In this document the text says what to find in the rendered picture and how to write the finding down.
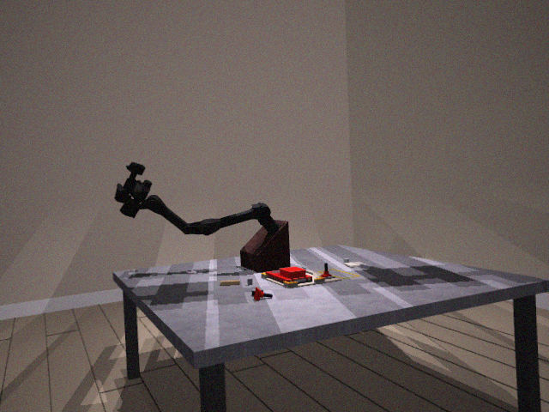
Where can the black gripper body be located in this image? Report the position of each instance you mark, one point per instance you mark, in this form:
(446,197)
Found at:
(130,182)

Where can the tan rectangular block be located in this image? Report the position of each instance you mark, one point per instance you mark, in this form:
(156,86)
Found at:
(230,282)

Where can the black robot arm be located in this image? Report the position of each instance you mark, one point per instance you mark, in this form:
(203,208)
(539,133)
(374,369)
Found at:
(259,211)

